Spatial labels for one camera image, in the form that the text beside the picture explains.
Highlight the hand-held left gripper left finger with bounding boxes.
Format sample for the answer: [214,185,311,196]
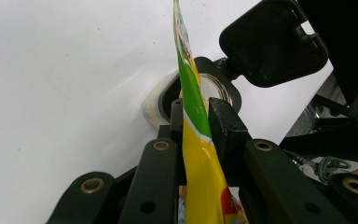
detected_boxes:
[117,98,186,224]

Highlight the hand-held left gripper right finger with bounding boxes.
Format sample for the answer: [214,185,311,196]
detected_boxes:
[208,97,349,224]

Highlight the yellow green spout pouch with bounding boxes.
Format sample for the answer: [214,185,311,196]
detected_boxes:
[172,0,250,224]

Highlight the clear jar with black lid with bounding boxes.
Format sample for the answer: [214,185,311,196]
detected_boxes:
[141,0,329,130]

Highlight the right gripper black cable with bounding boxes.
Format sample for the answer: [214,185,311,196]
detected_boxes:
[283,148,358,185]

